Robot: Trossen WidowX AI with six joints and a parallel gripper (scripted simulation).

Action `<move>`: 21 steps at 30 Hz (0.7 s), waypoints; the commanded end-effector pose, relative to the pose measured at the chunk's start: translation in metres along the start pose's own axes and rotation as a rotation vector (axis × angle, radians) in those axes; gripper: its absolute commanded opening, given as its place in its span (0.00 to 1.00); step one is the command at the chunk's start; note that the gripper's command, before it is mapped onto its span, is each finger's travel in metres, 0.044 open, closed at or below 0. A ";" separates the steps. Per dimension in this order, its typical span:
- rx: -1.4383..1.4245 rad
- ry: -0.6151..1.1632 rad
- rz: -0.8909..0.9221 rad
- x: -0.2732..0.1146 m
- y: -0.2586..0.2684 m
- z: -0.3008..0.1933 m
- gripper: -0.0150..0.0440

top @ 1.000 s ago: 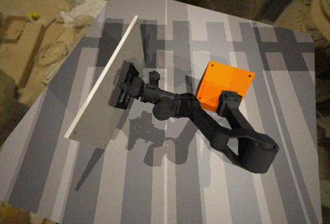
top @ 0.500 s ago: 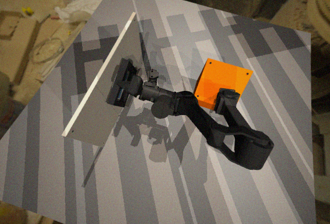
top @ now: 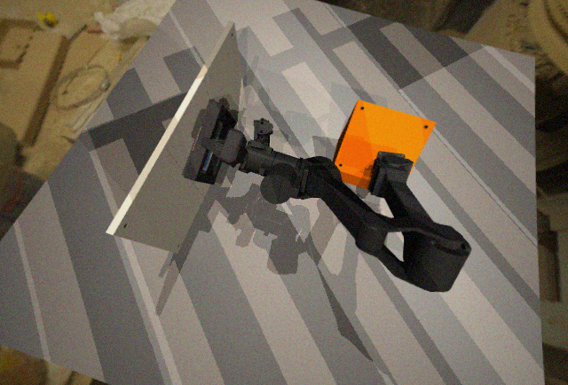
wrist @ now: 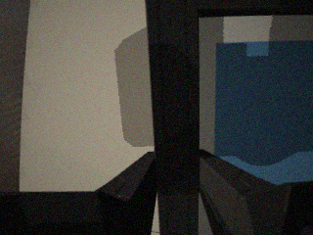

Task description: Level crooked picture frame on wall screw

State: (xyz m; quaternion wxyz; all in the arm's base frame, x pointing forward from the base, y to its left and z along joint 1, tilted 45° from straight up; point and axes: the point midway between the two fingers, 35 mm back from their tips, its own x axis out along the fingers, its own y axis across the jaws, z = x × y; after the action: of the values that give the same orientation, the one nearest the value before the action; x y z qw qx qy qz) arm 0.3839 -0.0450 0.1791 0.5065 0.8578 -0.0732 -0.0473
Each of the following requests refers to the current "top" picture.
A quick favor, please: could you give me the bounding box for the black picture frame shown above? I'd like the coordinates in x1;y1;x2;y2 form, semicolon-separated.
184;101;236;185

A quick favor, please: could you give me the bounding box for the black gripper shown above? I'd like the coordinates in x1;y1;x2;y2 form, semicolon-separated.
201;128;277;177

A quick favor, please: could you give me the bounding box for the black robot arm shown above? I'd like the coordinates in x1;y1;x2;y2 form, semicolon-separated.
260;151;472;292

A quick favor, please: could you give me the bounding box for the dark grey flat panel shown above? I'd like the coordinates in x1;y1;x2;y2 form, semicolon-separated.
106;20;246;254

